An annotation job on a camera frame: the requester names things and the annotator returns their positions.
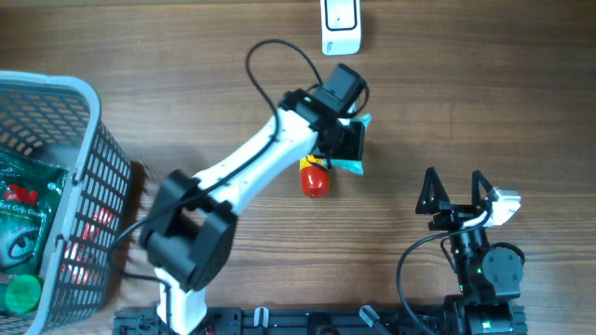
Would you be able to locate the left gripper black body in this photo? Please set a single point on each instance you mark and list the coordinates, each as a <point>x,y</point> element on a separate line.
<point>345,141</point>

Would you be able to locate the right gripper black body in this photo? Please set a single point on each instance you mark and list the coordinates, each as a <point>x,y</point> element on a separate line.
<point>454,216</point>

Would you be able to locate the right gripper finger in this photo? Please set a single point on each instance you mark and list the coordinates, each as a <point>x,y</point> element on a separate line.
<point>479,182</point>
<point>433,198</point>

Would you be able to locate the red chili sauce bottle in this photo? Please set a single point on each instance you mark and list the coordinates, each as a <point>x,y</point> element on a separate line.
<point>314,176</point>

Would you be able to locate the green 3M gloves packet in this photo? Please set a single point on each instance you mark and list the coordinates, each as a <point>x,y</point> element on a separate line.
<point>30,197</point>

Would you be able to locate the green lid jar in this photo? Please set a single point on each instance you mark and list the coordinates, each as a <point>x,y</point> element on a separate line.
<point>23,294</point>

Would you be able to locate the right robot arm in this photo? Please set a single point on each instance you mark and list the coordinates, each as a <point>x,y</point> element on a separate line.
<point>489,274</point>

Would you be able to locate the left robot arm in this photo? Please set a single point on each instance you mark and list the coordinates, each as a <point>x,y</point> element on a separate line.
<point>190,229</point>

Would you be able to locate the white barcode scanner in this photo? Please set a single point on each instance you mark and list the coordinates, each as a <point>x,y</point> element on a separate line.
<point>341,23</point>

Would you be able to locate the grey plastic shopping basket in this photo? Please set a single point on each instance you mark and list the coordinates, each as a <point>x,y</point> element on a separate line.
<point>57,120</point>

